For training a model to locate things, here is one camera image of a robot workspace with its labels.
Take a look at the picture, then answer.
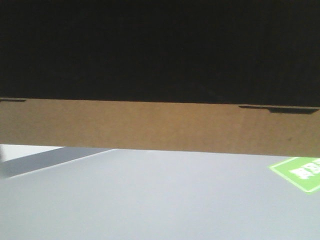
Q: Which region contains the brown EcoFlow cardboard box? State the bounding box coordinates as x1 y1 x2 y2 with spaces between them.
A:
0 0 320 157

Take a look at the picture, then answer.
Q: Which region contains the green floor sticker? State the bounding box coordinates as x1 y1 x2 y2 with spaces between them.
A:
269 157 320 194

